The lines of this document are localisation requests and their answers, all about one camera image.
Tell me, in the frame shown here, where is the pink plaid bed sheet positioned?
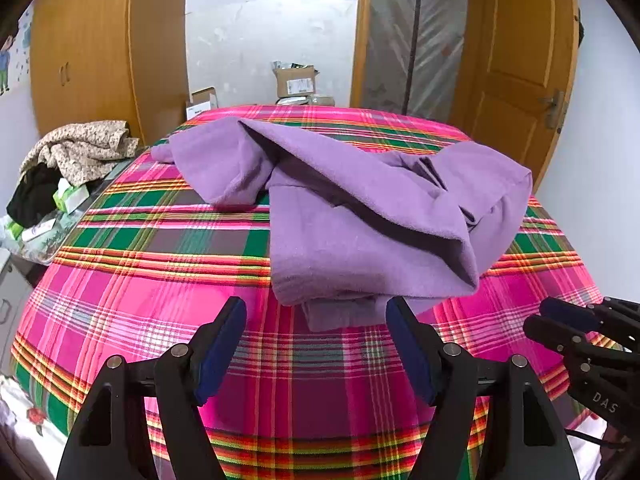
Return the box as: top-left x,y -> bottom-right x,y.
10,104 -> 621,480

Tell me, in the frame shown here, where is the brown cardboard box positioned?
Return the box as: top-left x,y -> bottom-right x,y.
271,61 -> 321,98

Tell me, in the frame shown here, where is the white tube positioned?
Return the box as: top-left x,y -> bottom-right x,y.
22,220 -> 57,243

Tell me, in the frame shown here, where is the metal door handle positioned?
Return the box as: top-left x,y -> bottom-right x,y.
539,89 -> 566,130

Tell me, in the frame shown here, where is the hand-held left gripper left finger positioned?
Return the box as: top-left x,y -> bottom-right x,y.
56,296 -> 248,480

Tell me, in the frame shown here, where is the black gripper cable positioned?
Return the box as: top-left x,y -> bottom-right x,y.
564,425 -> 626,453

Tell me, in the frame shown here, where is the wooden wardrobe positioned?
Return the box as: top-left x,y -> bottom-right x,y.
30,0 -> 191,147

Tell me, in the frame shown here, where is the silver plastic package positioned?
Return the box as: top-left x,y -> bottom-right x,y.
274,94 -> 336,107

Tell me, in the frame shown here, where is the folding side table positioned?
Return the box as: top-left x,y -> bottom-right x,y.
0,157 -> 136,266

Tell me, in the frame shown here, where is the white open box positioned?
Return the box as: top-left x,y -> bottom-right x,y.
185,87 -> 220,122

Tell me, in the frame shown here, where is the wooden door frame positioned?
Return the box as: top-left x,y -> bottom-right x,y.
349,0 -> 373,108

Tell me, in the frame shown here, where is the white rose print quilt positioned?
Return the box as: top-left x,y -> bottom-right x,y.
0,375 -> 68,480

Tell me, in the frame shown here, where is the wooden door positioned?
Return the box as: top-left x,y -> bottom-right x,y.
447,0 -> 581,193

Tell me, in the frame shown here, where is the clear plastic door curtain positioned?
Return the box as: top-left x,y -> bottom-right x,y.
360,0 -> 471,121

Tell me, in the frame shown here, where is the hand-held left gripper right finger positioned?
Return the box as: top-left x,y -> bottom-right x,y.
385,296 -> 583,480

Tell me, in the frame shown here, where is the grey drawer cabinet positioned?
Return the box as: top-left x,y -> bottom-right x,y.
0,250 -> 33,356

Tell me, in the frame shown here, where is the cartoon wall sticker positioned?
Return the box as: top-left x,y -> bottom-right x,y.
0,7 -> 33,97

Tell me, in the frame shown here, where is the black cloth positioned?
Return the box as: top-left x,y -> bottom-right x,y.
6,164 -> 62,226

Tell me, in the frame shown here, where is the beige floral cloth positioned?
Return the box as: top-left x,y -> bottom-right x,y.
20,120 -> 141,188

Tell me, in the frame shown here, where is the purple fleece garment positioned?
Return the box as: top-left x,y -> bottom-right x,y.
151,116 -> 533,333

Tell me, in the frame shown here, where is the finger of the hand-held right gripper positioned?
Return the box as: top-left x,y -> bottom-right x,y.
540,296 -> 640,348
523,314 -> 601,376

